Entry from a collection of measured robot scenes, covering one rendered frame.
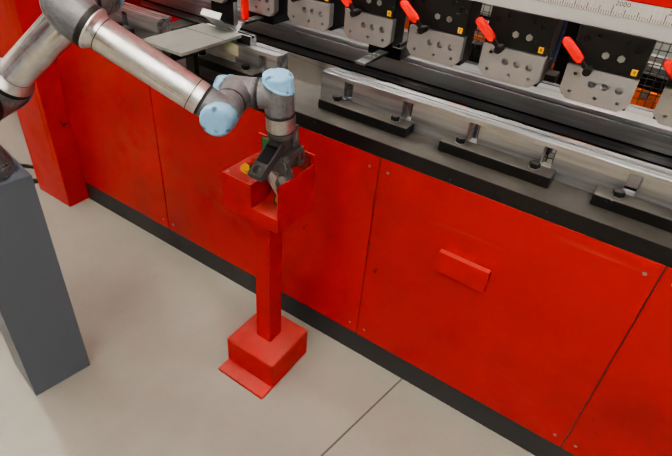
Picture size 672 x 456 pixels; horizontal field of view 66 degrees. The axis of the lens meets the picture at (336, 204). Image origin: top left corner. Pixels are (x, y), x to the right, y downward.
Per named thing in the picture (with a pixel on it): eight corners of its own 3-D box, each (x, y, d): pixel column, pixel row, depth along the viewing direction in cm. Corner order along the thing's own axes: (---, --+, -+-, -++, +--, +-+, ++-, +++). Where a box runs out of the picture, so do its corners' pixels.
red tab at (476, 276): (434, 270, 150) (438, 251, 146) (436, 266, 151) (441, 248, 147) (483, 292, 143) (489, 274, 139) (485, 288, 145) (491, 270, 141)
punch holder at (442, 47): (405, 54, 138) (415, -11, 129) (419, 47, 144) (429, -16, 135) (457, 68, 132) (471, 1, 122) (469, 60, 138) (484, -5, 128)
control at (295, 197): (223, 207, 149) (220, 152, 138) (260, 184, 160) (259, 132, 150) (277, 234, 140) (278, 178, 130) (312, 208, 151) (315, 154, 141)
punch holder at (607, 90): (556, 96, 121) (580, 24, 112) (565, 85, 127) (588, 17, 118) (624, 114, 115) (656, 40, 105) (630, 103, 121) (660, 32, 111)
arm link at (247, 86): (204, 85, 118) (251, 89, 117) (220, 68, 128) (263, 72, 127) (208, 116, 123) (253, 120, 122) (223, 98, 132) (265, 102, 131)
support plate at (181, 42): (140, 42, 161) (140, 39, 160) (202, 25, 179) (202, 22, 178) (181, 56, 153) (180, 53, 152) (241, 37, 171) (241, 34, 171)
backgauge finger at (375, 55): (342, 63, 160) (344, 47, 157) (383, 44, 178) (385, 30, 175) (376, 73, 155) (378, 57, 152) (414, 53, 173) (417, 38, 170)
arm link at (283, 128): (282, 125, 125) (256, 115, 128) (283, 141, 127) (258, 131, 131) (301, 113, 130) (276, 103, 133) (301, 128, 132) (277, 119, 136)
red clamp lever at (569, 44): (566, 36, 111) (592, 73, 111) (571, 32, 113) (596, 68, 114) (559, 41, 112) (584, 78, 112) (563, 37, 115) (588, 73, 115)
